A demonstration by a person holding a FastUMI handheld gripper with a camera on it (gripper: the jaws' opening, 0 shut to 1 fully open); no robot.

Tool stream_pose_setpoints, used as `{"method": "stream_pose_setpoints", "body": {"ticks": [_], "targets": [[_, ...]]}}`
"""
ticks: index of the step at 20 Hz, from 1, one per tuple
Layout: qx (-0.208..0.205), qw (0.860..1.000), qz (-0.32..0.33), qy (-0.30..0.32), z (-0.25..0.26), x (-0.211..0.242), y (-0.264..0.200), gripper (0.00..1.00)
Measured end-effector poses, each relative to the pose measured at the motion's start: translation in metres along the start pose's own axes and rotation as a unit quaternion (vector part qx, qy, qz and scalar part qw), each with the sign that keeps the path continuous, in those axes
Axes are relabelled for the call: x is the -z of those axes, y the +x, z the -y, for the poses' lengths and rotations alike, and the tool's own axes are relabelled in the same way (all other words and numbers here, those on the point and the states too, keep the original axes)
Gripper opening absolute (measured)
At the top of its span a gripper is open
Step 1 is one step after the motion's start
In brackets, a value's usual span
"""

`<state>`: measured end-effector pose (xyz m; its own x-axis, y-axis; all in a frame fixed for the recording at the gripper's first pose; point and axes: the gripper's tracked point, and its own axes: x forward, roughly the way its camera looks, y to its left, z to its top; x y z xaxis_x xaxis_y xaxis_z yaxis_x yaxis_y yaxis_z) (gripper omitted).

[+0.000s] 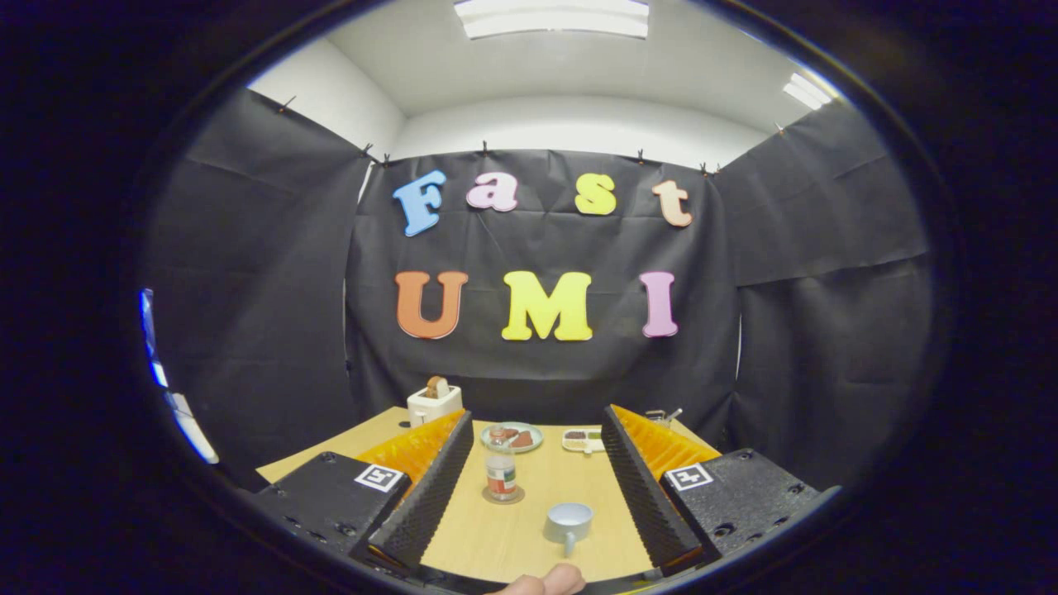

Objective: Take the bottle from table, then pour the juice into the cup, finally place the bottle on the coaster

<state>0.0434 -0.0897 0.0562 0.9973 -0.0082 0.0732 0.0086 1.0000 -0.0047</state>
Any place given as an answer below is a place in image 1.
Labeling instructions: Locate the wooden table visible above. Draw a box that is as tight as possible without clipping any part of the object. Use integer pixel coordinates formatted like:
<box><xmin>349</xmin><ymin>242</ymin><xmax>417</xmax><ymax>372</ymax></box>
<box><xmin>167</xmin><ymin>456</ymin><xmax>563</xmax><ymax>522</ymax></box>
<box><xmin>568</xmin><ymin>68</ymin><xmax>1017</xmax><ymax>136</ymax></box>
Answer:
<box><xmin>256</xmin><ymin>405</ymin><xmax>728</xmax><ymax>583</ymax></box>

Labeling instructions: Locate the pale green plate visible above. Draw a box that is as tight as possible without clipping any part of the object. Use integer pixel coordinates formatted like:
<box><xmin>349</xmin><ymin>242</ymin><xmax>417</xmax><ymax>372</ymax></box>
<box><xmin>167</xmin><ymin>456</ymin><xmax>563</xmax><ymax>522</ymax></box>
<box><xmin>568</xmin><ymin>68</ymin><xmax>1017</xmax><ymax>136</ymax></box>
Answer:
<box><xmin>479</xmin><ymin>422</ymin><xmax>545</xmax><ymax>454</ymax></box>

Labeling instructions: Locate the clear plastic juice bottle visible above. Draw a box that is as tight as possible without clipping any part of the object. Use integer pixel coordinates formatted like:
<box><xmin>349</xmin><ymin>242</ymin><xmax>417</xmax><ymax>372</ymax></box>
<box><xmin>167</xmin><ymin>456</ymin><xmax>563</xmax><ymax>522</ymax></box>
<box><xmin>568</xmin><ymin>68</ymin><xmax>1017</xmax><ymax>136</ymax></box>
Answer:
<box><xmin>483</xmin><ymin>426</ymin><xmax>519</xmax><ymax>503</ymax></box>

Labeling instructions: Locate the black backdrop cloth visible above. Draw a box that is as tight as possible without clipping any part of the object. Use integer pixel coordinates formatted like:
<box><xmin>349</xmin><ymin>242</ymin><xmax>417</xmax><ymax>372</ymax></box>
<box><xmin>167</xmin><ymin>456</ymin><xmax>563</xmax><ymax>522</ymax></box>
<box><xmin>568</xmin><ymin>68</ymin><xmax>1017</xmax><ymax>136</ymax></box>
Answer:
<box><xmin>141</xmin><ymin>87</ymin><xmax>935</xmax><ymax>493</ymax></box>

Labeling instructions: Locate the small ceiling light panel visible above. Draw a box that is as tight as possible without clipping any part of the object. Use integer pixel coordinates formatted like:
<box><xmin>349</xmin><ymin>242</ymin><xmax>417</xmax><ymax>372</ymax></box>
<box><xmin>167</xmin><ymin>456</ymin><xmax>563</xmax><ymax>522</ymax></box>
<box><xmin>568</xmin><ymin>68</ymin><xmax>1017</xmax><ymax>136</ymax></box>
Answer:
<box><xmin>782</xmin><ymin>73</ymin><xmax>836</xmax><ymax>111</ymax></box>

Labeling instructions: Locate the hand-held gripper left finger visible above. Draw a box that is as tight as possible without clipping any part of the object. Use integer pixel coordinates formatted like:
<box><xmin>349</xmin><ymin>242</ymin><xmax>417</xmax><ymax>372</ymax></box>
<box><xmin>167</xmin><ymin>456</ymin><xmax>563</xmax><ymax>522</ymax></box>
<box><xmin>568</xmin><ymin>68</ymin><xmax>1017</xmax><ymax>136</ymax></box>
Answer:
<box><xmin>248</xmin><ymin>409</ymin><xmax>476</xmax><ymax>577</ymax></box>

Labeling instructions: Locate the large ceiling light panel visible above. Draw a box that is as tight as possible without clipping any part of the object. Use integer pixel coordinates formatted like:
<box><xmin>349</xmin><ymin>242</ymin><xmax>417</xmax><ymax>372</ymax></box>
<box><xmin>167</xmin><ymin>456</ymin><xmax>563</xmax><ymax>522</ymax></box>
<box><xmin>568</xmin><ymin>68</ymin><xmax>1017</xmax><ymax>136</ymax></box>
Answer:
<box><xmin>453</xmin><ymin>0</ymin><xmax>651</xmax><ymax>40</ymax></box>

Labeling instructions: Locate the white toaster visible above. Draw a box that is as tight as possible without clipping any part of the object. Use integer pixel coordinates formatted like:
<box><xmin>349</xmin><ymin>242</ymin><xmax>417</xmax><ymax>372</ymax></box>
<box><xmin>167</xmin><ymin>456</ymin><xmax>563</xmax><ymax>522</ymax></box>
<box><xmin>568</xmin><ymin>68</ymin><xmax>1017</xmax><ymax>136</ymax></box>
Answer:
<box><xmin>407</xmin><ymin>384</ymin><xmax>464</xmax><ymax>428</ymax></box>

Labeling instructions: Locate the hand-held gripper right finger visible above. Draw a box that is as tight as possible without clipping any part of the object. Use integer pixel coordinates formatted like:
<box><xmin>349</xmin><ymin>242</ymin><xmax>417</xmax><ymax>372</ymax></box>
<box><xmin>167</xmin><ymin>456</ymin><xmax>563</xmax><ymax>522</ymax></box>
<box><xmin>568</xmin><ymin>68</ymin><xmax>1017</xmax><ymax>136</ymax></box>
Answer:
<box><xmin>601</xmin><ymin>405</ymin><xmax>827</xmax><ymax>578</ymax></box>

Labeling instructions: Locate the white side desk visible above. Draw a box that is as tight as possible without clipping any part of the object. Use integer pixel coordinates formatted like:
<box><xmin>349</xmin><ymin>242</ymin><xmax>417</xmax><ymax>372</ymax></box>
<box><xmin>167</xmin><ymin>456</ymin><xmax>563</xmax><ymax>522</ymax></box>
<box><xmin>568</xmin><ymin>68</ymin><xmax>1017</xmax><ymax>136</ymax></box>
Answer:
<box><xmin>165</xmin><ymin>390</ymin><xmax>220</xmax><ymax>465</ymax></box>

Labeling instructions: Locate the white cup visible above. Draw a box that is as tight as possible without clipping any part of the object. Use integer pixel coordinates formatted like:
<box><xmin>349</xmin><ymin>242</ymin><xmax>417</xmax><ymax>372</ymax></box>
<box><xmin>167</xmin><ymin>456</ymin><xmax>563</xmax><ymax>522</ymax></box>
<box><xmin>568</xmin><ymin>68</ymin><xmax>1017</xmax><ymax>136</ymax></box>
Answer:
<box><xmin>543</xmin><ymin>502</ymin><xmax>594</xmax><ymax>559</ymax></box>

